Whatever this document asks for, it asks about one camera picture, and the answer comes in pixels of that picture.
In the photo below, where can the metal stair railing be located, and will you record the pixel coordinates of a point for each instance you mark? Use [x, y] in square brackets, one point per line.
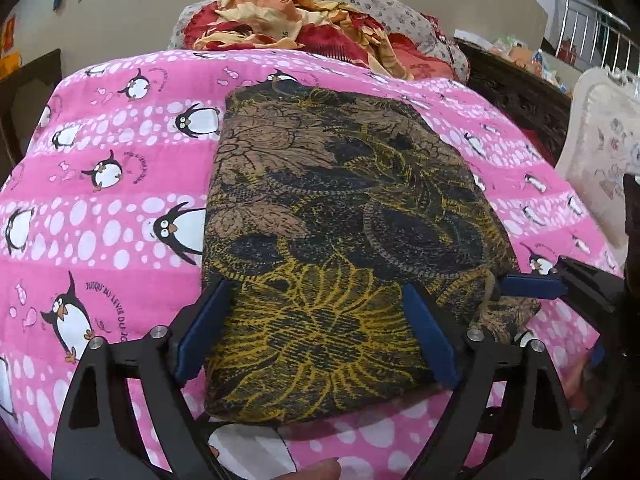
[590, 25]

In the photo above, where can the dark carved wooden cabinet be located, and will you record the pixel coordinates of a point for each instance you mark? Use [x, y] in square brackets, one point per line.
[520, 95]

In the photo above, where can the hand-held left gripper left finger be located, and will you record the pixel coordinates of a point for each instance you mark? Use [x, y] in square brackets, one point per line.
[202, 332]

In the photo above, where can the person's left hand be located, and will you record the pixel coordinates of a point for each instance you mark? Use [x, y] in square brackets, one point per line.
[312, 471]

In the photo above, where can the red floral blanket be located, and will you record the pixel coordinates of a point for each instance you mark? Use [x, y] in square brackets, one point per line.
[320, 35]

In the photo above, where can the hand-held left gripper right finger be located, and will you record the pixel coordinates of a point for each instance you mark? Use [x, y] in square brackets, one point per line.
[432, 340]

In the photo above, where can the clutter of small packets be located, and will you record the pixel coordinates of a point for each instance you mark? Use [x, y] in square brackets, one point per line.
[530, 60]

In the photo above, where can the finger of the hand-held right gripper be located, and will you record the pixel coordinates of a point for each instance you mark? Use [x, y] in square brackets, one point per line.
[530, 287]

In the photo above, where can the white ornate chair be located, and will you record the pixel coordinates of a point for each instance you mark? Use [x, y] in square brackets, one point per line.
[600, 160]

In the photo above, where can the orange wall poster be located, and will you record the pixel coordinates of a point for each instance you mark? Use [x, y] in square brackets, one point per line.
[9, 50]

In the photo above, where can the dark wooden door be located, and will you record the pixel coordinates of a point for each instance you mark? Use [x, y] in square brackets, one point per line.
[27, 105]

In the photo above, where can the pink penguin print blanket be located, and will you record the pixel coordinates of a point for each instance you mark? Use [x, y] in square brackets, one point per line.
[100, 260]

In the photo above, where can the brown floral cloth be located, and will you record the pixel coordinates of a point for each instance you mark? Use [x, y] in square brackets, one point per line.
[325, 230]

